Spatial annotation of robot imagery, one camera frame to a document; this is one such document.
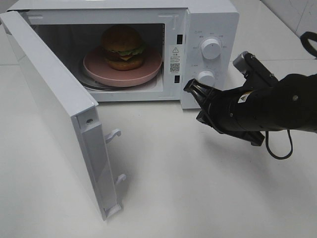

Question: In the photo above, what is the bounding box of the burger with lettuce and cheese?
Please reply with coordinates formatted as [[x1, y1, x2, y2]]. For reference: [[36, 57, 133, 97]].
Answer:
[[101, 24, 147, 71]]

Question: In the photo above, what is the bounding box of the glass microwave turntable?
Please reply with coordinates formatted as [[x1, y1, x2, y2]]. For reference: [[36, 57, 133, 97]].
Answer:
[[77, 63, 163, 92]]

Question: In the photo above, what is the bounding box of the white timer knob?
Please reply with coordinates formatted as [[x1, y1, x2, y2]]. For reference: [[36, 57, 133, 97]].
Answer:
[[197, 70, 215, 87]]

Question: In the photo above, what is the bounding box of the white microwave oven body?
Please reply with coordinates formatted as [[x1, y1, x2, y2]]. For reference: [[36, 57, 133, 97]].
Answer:
[[5, 0, 239, 109]]

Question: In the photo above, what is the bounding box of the pink round plate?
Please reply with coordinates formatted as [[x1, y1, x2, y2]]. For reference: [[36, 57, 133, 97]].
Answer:
[[83, 47, 162, 87]]

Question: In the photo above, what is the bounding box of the white upper power knob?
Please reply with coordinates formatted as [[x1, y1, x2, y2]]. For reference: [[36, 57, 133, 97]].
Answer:
[[201, 38, 221, 60]]

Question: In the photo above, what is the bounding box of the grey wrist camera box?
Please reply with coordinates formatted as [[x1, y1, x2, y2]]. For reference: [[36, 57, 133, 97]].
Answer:
[[233, 51, 278, 89]]

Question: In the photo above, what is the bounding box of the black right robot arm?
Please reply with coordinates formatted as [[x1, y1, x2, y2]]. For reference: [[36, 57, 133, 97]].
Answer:
[[184, 74, 317, 146]]

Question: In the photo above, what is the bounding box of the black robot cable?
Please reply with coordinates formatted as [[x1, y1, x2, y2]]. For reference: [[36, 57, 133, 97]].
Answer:
[[264, 128, 293, 160]]

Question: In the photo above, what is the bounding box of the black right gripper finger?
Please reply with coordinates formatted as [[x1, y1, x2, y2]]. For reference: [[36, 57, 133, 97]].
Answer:
[[222, 130, 265, 147], [183, 79, 220, 110]]

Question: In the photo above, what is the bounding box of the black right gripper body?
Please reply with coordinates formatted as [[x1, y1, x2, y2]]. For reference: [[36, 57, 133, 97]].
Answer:
[[196, 87, 263, 134]]

